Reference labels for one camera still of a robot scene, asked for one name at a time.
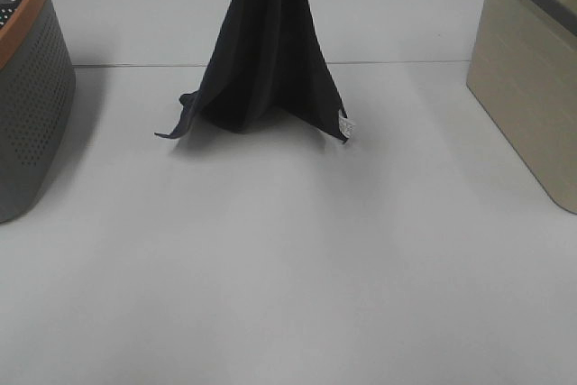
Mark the dark navy towel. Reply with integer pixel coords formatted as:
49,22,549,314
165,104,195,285
166,0,353,142

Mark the grey perforated basket orange rim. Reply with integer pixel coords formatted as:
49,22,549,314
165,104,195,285
1,0,76,222

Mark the beige bin grey rim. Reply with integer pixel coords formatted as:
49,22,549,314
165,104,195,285
466,0,576,213

